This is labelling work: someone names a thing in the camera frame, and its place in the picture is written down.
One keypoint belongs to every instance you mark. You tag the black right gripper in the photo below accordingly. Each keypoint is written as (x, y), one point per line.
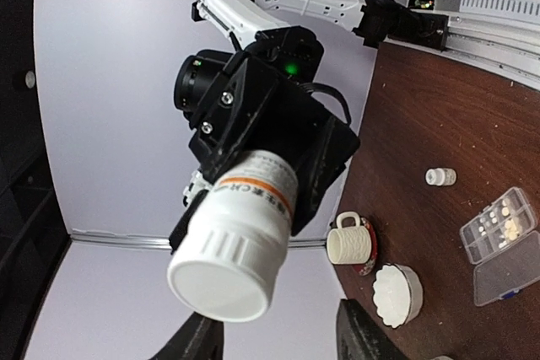
(259, 98)

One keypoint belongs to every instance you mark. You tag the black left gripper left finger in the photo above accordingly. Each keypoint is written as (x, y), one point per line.
(199, 338)

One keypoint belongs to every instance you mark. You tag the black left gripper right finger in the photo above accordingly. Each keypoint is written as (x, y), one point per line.
(359, 337)

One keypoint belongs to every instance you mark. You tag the small white pill bottle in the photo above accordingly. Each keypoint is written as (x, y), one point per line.
(237, 240)

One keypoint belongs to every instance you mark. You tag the clear plastic pill organizer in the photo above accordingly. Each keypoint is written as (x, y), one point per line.
(500, 274)

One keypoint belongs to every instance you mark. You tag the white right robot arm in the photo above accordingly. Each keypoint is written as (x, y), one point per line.
(372, 20)

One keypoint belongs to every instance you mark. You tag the white pills in organizer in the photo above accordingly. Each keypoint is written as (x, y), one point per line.
(500, 224)

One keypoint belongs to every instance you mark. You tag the white scalloped dish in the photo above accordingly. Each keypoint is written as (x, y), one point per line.
(398, 295)

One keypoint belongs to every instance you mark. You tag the white ribbed cup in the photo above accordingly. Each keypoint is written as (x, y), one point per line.
(343, 242)

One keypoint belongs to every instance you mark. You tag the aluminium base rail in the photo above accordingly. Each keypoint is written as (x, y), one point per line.
(499, 36)

